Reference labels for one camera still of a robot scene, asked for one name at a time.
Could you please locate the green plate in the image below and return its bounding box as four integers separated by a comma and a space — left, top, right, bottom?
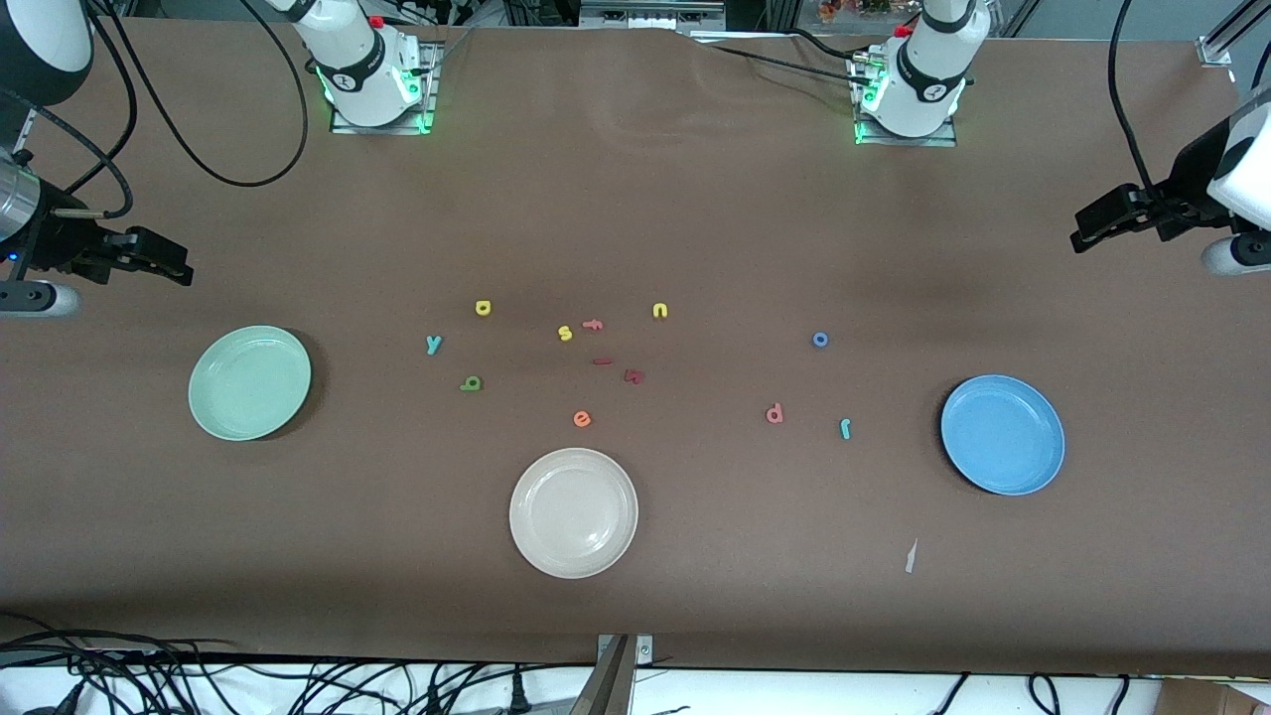
188, 325, 313, 442

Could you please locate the blue plate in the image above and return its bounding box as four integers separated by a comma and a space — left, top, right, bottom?
940, 374, 1066, 497

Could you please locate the cardboard box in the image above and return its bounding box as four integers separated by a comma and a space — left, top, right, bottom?
1157, 678, 1271, 715

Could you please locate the white plate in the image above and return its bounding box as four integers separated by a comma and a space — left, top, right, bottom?
508, 448, 639, 580

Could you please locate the grey equipment box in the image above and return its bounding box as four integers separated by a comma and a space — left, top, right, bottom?
579, 0, 726, 31

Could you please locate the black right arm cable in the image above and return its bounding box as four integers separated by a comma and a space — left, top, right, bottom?
0, 0, 309, 219

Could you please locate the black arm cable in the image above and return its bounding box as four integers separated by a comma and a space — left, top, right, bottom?
1107, 0, 1271, 195
0, 0, 309, 219

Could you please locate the metal table edge rail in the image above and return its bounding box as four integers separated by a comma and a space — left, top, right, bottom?
8, 104, 41, 160

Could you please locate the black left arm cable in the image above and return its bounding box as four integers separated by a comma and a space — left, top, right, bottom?
1107, 0, 1271, 195

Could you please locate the aluminium profile rail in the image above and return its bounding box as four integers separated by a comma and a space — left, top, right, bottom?
1197, 0, 1271, 69

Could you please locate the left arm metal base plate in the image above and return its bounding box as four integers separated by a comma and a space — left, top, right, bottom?
854, 55, 959, 148

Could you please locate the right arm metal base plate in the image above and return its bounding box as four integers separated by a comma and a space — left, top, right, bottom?
330, 40, 438, 136

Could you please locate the black cable on table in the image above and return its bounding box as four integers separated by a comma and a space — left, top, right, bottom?
695, 28, 875, 88

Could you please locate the tangled black cable bundle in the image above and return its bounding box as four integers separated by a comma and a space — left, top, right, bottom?
0, 611, 597, 715

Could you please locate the grey metal post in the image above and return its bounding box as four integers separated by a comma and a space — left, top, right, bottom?
568, 636, 636, 715

